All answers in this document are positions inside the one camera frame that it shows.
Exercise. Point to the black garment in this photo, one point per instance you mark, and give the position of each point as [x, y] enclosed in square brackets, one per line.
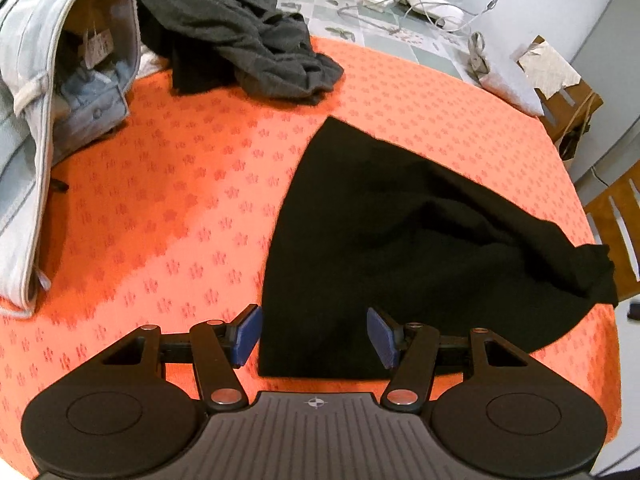
[400, 235]
[200, 75]

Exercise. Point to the wooden chair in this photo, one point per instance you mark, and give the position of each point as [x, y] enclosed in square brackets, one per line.
[610, 220]

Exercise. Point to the green checked tablecloth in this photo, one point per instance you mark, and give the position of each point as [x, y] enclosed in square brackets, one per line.
[425, 55]

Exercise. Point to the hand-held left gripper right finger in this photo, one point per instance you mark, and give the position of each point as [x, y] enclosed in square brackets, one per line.
[382, 335]

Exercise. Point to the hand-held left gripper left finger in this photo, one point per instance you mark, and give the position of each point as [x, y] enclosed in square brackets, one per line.
[246, 335]

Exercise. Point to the torn white paper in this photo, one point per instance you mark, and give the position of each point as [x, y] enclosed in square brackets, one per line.
[550, 70]

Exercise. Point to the cardboard box with paper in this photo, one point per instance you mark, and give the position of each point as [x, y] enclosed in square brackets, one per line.
[552, 110]

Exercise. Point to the grey cloth bag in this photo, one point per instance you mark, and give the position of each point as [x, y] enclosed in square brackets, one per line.
[510, 80]

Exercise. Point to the orange flower-patterned mat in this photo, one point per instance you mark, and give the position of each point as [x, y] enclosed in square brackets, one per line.
[175, 185]

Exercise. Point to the light blue jeans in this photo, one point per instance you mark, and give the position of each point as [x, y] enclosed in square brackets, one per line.
[25, 135]

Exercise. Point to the white appliance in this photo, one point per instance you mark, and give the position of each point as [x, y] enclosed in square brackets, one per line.
[435, 5]

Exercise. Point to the dark grey garment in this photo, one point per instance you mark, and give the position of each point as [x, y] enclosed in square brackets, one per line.
[225, 20]

